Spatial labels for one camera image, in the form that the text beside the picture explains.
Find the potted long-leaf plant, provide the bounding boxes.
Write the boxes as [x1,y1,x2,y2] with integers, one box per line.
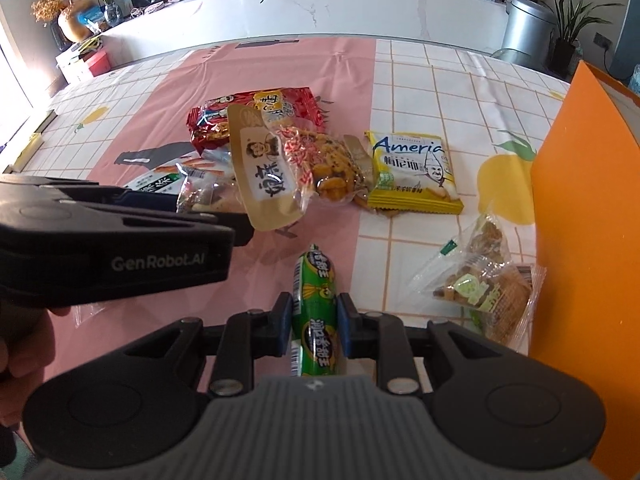
[530,0,626,81]

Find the clear pastry packet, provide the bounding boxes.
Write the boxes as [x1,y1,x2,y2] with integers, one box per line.
[467,262,549,357]

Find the round glass table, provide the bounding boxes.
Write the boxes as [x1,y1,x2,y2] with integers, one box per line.
[490,47,534,64]

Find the large red snack packet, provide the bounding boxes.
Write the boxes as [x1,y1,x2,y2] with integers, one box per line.
[186,87,327,157]

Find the white green snack packet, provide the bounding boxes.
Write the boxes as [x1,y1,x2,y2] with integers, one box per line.
[122,157,236,194]

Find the green sausage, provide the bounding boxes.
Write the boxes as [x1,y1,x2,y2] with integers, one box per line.
[288,243,337,379]

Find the white marble counter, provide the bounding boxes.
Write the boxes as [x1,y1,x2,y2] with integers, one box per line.
[97,0,509,69]

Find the orange cardboard box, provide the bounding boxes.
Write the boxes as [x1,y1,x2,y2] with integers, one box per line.
[528,60,640,480]

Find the small red snack packet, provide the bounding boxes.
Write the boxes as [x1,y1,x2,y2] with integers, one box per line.
[192,125,234,157]

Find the small clear snack packet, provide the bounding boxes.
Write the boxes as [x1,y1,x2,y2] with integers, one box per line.
[175,162,242,217]

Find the person's left hand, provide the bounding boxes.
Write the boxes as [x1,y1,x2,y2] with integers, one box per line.
[0,306,72,429]

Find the clear nut snack packet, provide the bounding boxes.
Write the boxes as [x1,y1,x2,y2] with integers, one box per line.
[407,212,512,312]

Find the dried flowers in vase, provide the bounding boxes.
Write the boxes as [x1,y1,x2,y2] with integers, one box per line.
[31,0,94,44]

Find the yellow snack packet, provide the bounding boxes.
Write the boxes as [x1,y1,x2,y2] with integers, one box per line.
[363,130,465,217]

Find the blue-grey partition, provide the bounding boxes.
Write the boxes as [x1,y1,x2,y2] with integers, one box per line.
[607,0,640,82]

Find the beige snack packet clear window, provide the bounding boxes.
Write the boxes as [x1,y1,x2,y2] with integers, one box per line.
[227,104,382,234]

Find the silver trash bin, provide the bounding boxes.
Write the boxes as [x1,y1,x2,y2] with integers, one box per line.
[501,0,557,61]

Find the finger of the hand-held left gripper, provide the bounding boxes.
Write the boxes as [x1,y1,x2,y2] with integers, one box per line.
[122,187,185,214]
[175,209,257,248]

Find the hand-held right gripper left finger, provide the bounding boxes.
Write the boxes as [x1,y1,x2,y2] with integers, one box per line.
[125,292,294,397]

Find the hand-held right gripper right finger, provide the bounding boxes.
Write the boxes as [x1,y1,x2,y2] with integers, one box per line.
[337,292,521,394]

